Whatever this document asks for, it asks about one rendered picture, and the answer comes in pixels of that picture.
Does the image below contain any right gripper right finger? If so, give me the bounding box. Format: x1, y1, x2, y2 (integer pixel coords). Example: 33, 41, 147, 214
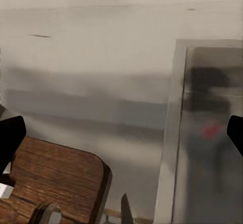
227, 115, 243, 156

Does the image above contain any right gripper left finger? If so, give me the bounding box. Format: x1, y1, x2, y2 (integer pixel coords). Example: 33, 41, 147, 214
0, 116, 26, 176

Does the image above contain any cutting board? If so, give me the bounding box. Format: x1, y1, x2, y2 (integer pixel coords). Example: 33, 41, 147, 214
0, 136, 108, 224

